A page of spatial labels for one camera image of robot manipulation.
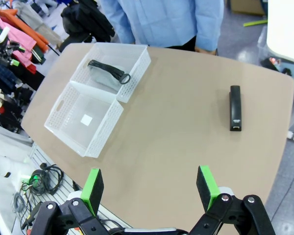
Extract grey pouch with black strap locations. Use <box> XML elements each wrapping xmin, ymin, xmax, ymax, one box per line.
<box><xmin>87</xmin><ymin>59</ymin><xmax>132</xmax><ymax>93</ymax></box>

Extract cardboard box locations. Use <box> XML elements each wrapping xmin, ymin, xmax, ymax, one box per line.
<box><xmin>230</xmin><ymin>0</ymin><xmax>268</xmax><ymax>17</ymax></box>

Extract beige grey garment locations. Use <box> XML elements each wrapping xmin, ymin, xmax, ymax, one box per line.
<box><xmin>14</xmin><ymin>0</ymin><xmax>62</xmax><ymax>46</ymax></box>

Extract person's black trousers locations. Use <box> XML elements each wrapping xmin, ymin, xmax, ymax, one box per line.
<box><xmin>165</xmin><ymin>35</ymin><xmax>197</xmax><ymax>52</ymax></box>

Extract black device with red light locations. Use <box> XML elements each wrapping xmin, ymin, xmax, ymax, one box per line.
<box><xmin>260</xmin><ymin>57</ymin><xmax>282</xmax><ymax>72</ymax></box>

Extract black cable bundle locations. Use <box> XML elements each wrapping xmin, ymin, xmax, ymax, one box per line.
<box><xmin>21</xmin><ymin>163</ymin><xmax>65</xmax><ymax>196</ymax></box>

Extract green-padded black right gripper right finger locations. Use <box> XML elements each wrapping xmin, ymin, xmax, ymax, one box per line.
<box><xmin>188</xmin><ymin>165</ymin><xmax>276</xmax><ymax>235</ymax></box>

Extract pink garment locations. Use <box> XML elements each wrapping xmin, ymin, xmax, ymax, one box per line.
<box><xmin>0</xmin><ymin>17</ymin><xmax>38</xmax><ymax>67</ymax></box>

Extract white perforated plastic basket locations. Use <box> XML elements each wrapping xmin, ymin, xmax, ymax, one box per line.
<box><xmin>44</xmin><ymin>81</ymin><xmax>124</xmax><ymax>158</ymax></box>
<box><xmin>70</xmin><ymin>42</ymin><xmax>152</xmax><ymax>103</ymax></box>

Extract person's right forearm blue sleeve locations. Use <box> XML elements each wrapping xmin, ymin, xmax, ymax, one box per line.
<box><xmin>99</xmin><ymin>0</ymin><xmax>136</xmax><ymax>45</ymax></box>

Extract lime green stick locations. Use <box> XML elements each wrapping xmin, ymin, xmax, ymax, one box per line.
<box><xmin>243</xmin><ymin>20</ymin><xmax>269</xmax><ymax>27</ymax></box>

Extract aluminium slotted frame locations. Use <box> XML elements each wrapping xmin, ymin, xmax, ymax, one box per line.
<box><xmin>11</xmin><ymin>143</ymin><xmax>132</xmax><ymax>235</ymax></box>

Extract person's left forearm blue sleeve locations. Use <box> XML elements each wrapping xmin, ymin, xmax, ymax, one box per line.
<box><xmin>195</xmin><ymin>0</ymin><xmax>225</xmax><ymax>52</ymax></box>

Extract black bag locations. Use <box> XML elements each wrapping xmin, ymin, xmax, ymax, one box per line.
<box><xmin>60</xmin><ymin>1</ymin><xmax>116</xmax><ymax>52</ymax></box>

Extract black stapler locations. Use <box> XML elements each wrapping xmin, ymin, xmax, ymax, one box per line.
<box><xmin>229</xmin><ymin>85</ymin><xmax>243</xmax><ymax>133</ymax></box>

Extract blue grey box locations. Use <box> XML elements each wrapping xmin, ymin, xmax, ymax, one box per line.
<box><xmin>280</xmin><ymin>61</ymin><xmax>294</xmax><ymax>90</ymax></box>

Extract grey coiled cable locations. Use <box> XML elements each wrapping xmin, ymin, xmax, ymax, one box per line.
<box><xmin>12</xmin><ymin>192</ymin><xmax>25</xmax><ymax>213</ymax></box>

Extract person's left hand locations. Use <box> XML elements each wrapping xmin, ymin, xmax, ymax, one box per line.
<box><xmin>194</xmin><ymin>46</ymin><xmax>218</xmax><ymax>55</ymax></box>

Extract green-padded black right gripper left finger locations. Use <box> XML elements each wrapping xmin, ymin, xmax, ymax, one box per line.
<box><xmin>29</xmin><ymin>168</ymin><xmax>113</xmax><ymax>235</ymax></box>

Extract orange garment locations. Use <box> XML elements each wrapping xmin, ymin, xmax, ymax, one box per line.
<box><xmin>0</xmin><ymin>9</ymin><xmax>50</xmax><ymax>52</ymax></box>

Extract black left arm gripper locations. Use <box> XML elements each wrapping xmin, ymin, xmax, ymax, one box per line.
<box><xmin>0</xmin><ymin>40</ymin><xmax>21</xmax><ymax>67</ymax></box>

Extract large white rounded object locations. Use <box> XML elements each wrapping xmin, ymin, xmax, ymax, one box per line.
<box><xmin>266</xmin><ymin>0</ymin><xmax>294</xmax><ymax>61</ymax></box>

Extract white plastic cover sheet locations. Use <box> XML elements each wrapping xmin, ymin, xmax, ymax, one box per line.
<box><xmin>0</xmin><ymin>121</ymin><xmax>36</xmax><ymax>194</ymax></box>

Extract person's torso blue shirt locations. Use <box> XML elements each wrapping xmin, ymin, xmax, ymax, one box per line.
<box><xmin>117</xmin><ymin>0</ymin><xmax>199</xmax><ymax>48</ymax></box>

